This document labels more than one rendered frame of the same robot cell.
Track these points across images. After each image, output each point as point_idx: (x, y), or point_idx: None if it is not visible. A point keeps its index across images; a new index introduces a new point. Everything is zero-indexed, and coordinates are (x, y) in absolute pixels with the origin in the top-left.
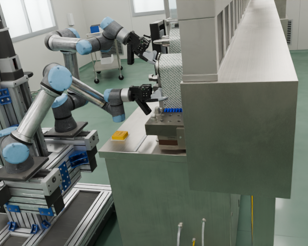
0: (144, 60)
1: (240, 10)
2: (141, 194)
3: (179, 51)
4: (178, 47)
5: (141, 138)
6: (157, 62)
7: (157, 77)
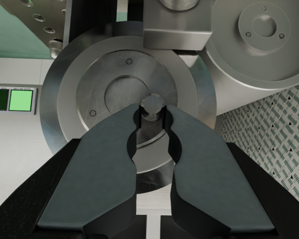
0: (56, 155)
1: (139, 219)
2: None
3: (284, 152)
4: (286, 172)
5: None
6: (49, 146)
7: (143, 5)
